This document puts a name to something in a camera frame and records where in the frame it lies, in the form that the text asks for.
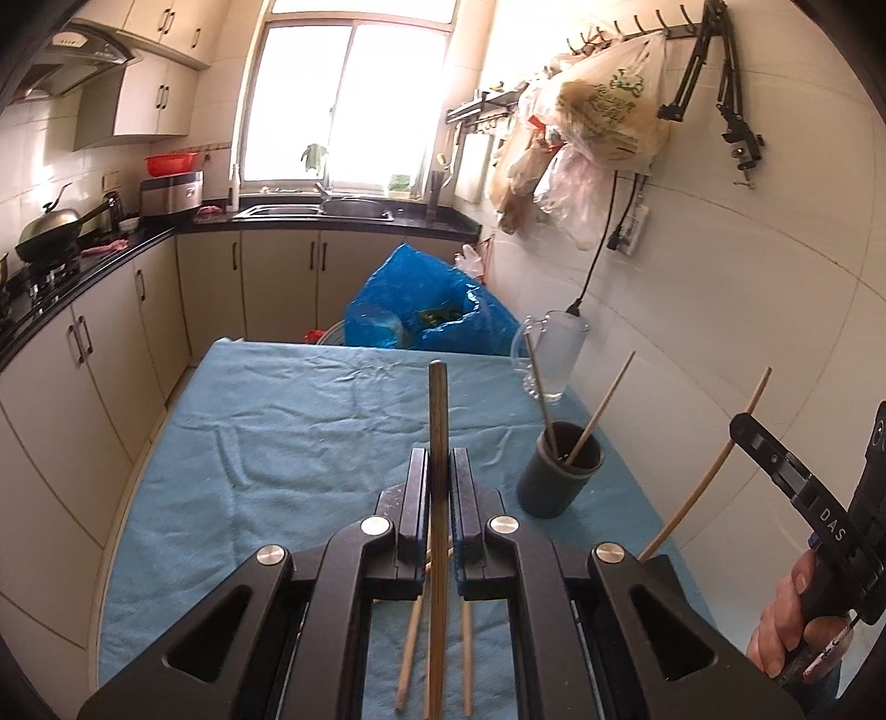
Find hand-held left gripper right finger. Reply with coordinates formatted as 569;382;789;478
449;446;807;720

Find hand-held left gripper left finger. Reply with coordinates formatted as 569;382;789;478
76;449;434;720

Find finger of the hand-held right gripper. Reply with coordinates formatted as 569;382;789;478
727;413;861;566

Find light wooden chopstick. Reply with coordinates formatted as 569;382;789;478
564;350;638;465
394;595;425;714
638;367;774;562

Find dark grey cup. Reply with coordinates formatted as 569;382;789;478
516;420;605;520

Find person's right hand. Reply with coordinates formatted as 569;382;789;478
746;550;816;683

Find blue towel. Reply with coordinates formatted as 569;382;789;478
97;338;717;720

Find glass pitcher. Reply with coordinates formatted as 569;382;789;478
510;309;591;404

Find blue plastic bag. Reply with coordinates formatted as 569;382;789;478
344;242;520;356

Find white power strip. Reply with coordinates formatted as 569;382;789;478
609;200;652;257

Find white plastic bag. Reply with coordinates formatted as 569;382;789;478
453;242;486;281

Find clear plastic bag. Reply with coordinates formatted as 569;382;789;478
533;142;614;250

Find dark utensil holder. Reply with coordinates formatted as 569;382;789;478
427;169;451;226

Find steel sink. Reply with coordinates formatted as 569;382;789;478
231;199;394;223

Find white base cabinets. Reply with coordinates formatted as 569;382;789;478
0;228;482;624

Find yellowish plastic bag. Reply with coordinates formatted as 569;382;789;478
488;128;555;233

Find white cutting board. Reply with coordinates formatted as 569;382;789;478
453;131;494;203

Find green print plastic bag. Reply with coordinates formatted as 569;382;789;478
550;31;672;171

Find black kitchen countertop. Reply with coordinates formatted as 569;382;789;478
0;208;482;361

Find steel countertop appliance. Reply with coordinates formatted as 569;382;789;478
138;169;205;219

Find red basin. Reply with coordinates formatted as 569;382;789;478
144;152;203;176

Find gas stove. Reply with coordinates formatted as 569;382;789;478
0;259;80;326

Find kitchen window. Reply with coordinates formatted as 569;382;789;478
235;0;461;195

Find black wok with lid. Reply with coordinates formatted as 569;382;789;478
15;181;115;264

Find range hood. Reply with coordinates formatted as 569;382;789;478
0;19;143;105

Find black cable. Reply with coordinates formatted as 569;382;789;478
566;169;624;320

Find metal wall rack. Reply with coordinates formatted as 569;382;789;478
446;90;527;140

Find black hook rail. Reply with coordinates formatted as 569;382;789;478
564;3;707;53

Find white wall cabinets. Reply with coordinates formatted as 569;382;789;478
73;0;212;150

